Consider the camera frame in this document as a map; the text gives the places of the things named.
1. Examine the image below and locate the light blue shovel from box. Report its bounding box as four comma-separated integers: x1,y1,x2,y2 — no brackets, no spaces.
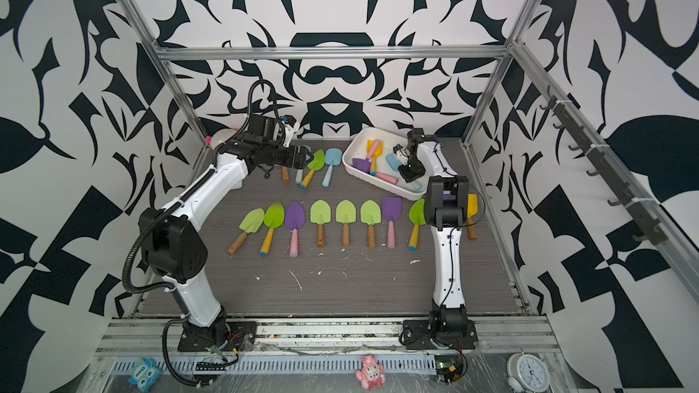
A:
386,154,422,192

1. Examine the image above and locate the light blue toy shovel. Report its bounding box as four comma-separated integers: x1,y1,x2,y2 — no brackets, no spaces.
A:
322,147,342,187

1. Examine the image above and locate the yellow toy scoop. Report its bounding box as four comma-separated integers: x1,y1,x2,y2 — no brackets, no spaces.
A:
367,139,383,176

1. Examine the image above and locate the purple square shovel pink handle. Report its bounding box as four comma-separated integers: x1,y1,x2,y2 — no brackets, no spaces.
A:
382,196,402,249

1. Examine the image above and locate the green pointed shovel yellow handle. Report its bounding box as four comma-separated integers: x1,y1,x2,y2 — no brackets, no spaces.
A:
409,198,426,251

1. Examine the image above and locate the light green shovel wooden handle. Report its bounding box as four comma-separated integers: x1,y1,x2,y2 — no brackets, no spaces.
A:
360,200,382,249

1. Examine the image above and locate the purple round shovel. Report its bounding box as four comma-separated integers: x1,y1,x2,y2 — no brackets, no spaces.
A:
284,201,306,258

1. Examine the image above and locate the yellow shovel wooden handle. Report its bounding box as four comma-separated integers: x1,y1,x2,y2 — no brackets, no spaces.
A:
465,194,479,241

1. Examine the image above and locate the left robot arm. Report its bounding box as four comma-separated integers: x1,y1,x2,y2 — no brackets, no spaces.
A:
135,114,312,328

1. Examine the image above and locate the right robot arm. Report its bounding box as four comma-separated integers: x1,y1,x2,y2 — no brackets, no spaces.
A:
399,128,470,335

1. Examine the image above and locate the white storage box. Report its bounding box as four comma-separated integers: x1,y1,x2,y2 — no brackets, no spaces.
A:
342,127,433,201

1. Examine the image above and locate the pink white plush doll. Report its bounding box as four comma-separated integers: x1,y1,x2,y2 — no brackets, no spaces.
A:
207,129,238,149

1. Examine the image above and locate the green circuit board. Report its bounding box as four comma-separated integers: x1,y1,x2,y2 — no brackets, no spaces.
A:
435,355,468,384

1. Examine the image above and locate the pink bear toy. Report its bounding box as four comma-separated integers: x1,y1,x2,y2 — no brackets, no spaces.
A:
355,355,386,391

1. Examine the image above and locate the white alarm clock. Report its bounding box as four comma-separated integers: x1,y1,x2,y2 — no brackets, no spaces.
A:
506,353,551,393

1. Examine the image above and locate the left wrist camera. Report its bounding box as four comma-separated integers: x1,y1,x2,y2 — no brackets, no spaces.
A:
282,116,300,147

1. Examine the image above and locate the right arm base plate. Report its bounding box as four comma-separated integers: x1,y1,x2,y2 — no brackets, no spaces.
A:
399,320,479,350

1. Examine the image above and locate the black corrugated cable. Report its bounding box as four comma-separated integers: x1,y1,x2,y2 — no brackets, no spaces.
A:
121,212,176,295

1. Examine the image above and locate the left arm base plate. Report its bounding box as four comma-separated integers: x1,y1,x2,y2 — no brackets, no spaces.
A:
178,321,258,352

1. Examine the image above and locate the black wall hook rail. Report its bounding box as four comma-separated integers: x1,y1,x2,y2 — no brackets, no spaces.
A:
543,95,668,246

